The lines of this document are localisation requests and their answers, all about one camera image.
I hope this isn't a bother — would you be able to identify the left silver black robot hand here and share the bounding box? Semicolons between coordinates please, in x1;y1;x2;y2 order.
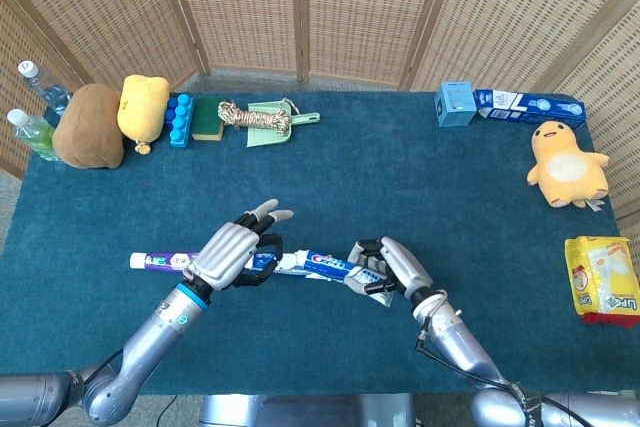
181;197;296;293

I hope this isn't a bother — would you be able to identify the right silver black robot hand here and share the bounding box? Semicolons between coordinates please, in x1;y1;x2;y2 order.
344;236;435;305

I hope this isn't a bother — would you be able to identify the large blue Crest toothpaste tube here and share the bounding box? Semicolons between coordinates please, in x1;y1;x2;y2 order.
279;247;394;308

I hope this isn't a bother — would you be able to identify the slim blue white toothpaste tube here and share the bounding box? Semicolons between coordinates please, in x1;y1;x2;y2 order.
244;252;352;281

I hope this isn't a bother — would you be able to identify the purple Darlie toothpaste tube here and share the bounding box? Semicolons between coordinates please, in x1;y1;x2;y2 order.
129;251;202;271

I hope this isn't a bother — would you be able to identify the blue white carton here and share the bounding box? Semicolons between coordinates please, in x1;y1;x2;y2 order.
471;88;588;131

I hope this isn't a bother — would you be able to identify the teal table cloth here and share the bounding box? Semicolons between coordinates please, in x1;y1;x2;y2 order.
0;90;640;397

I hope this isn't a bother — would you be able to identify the light green plastic dustpan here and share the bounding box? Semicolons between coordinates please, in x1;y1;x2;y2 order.
245;97;322;149

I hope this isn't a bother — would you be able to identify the green yellow sponge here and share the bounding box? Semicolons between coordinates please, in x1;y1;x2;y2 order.
190;97;226;143

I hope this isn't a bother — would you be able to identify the blue toy building block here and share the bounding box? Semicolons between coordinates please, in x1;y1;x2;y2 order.
166;92;196;150

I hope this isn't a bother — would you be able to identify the yellow lemon plush toy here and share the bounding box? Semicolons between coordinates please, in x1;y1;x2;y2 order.
116;74;171;155

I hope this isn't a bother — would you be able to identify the light blue cube box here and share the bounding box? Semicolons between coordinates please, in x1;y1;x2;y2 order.
432;80;478;128

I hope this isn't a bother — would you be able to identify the silver robot torso base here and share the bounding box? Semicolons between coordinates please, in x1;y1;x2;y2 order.
199;392;417;427

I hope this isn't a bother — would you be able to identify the brown plush toy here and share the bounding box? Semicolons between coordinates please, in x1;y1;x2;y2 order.
51;82;125;170

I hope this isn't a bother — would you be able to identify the orange duck plush toy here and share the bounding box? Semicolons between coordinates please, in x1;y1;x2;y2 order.
525;119;611;211

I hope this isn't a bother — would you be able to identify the yellow Lipton tea box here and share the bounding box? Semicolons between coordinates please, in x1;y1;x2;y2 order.
564;234;640;330

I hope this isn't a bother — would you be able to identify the green liquid plastic bottle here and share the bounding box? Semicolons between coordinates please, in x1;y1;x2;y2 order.
5;107;64;163

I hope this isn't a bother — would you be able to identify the clear water bottle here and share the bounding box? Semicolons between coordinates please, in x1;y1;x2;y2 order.
16;59;74;116

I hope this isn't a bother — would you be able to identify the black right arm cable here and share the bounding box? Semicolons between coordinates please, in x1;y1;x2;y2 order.
415;288;512;389

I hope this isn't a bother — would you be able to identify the beige braided rope bundle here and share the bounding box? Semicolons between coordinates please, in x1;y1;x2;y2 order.
217;100;293;133

